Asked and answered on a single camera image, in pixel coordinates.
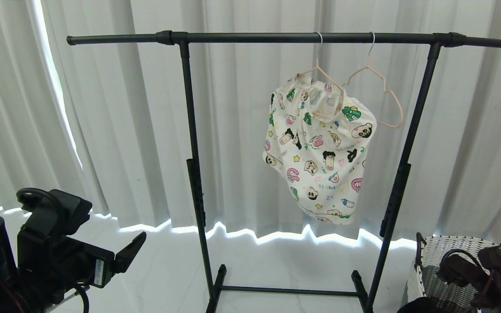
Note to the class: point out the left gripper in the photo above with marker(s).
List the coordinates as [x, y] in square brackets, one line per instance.
[59, 265]

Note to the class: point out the cream printed garment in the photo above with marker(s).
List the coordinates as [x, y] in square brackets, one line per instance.
[320, 152]

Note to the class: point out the pink clothes hanger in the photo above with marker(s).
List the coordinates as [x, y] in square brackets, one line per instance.
[367, 66]
[318, 67]

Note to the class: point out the black garment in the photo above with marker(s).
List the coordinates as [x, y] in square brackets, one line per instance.
[424, 306]

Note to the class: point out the black clothes rack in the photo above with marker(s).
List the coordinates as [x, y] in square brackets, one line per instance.
[276, 38]

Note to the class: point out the white laundry basket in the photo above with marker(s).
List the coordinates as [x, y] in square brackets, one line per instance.
[433, 261]

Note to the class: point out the white curtain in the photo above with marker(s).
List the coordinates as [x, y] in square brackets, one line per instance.
[255, 130]

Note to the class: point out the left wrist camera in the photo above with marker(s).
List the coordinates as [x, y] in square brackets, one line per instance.
[55, 213]

